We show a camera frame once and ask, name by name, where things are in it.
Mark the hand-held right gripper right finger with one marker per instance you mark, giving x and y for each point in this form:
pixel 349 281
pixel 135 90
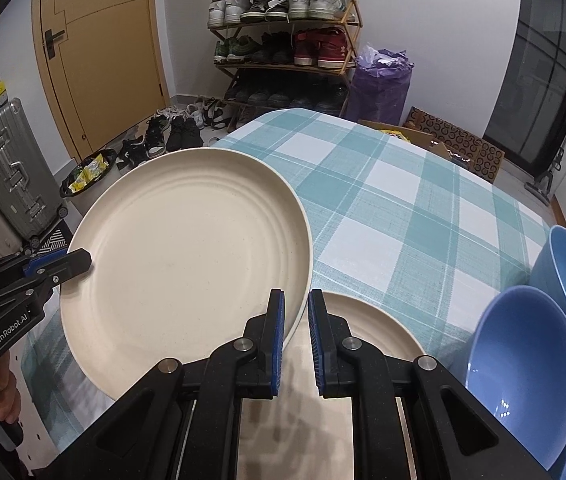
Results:
pixel 317 345

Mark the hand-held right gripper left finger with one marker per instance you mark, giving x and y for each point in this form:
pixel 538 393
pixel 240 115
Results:
pixel 277 345

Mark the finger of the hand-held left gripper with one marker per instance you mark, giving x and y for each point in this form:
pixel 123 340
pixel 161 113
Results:
pixel 70 266
pixel 33 266

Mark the cream plate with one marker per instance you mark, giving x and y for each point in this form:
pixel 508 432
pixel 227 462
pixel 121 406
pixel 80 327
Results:
pixel 188 270
pixel 363 325

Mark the wide blue bowl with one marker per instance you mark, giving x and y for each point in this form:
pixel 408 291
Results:
pixel 518 375

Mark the black bag with yellow wrappers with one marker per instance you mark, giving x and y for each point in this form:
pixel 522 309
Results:
pixel 88 172

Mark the silver suitcase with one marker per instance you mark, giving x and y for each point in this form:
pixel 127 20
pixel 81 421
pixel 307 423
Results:
pixel 8 160

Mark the dark shoes pile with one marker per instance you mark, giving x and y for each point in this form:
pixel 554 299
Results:
pixel 183 130

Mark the wooden door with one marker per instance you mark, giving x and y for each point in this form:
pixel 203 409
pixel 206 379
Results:
pixel 108 60

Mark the open brown cardboard box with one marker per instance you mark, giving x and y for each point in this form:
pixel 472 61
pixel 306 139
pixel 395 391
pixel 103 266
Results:
pixel 423 142

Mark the patterned cardboard box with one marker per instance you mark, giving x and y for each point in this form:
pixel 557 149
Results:
pixel 443 127

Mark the purple plastic bag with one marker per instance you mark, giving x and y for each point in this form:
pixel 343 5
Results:
pixel 378 90

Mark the wooden shoe rack with shoes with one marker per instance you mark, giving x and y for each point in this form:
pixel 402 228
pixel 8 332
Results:
pixel 323 45

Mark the black framed glass door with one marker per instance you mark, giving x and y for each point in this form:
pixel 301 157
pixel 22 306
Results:
pixel 538 60

